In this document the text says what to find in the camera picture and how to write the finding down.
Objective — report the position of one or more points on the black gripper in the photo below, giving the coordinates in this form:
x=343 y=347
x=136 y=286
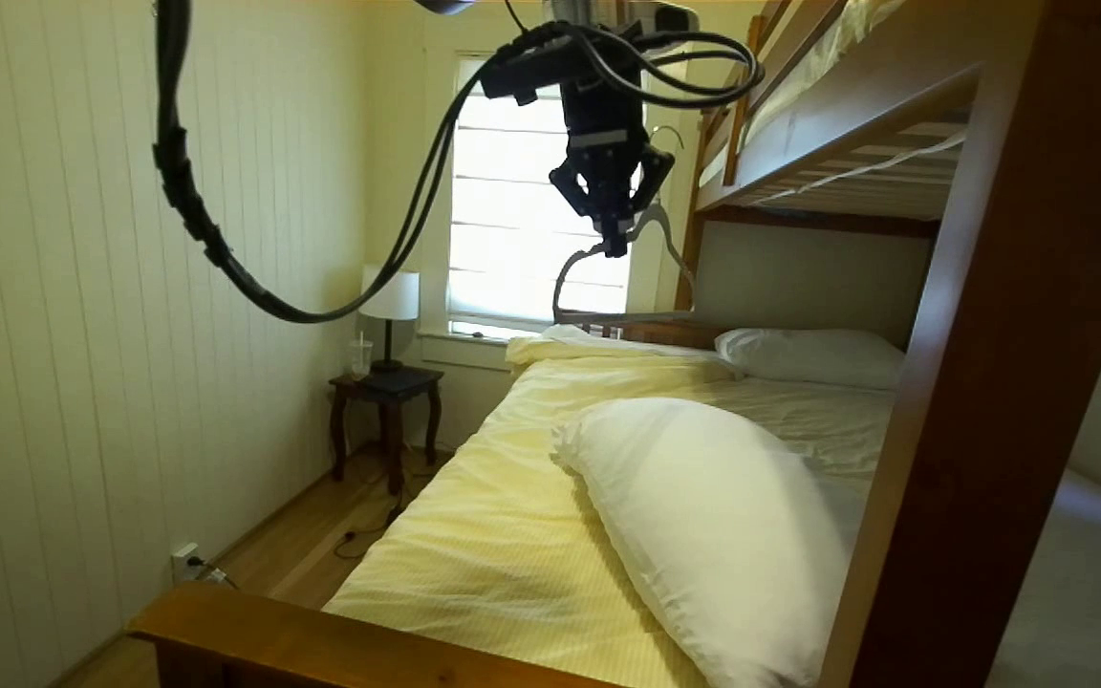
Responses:
x=601 y=121

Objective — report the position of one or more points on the white bunk mattress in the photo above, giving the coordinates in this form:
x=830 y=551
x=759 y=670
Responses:
x=819 y=61

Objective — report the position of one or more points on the light grey bed sheet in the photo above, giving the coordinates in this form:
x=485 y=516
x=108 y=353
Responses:
x=845 y=439

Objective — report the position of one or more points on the window with white blinds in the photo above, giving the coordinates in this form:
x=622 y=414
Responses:
x=498 y=215

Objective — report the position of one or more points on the table lamp with white shade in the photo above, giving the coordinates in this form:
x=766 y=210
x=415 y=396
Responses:
x=391 y=295

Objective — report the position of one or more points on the small white pillow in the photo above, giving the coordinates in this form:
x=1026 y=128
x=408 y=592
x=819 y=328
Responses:
x=810 y=356

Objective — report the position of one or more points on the small dark wooden nightstand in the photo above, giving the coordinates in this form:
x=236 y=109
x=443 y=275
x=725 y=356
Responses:
x=382 y=383

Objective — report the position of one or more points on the large white pillow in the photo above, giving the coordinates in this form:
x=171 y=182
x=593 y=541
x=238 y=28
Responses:
x=705 y=537

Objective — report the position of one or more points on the pale yellow blanket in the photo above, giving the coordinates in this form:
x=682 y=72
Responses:
x=515 y=537

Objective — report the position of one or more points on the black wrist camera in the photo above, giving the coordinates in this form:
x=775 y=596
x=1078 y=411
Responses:
x=528 y=65

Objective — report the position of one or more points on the brown wooden bunk bed frame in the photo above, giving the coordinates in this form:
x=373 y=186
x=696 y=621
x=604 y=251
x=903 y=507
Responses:
x=1009 y=383

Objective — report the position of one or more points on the white wall plug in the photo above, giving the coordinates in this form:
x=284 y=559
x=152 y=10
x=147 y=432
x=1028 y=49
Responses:
x=190 y=559

